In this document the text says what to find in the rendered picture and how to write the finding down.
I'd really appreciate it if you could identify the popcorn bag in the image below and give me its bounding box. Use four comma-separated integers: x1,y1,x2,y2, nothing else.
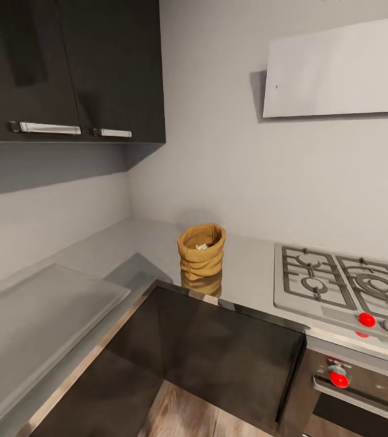
178,223,226,280

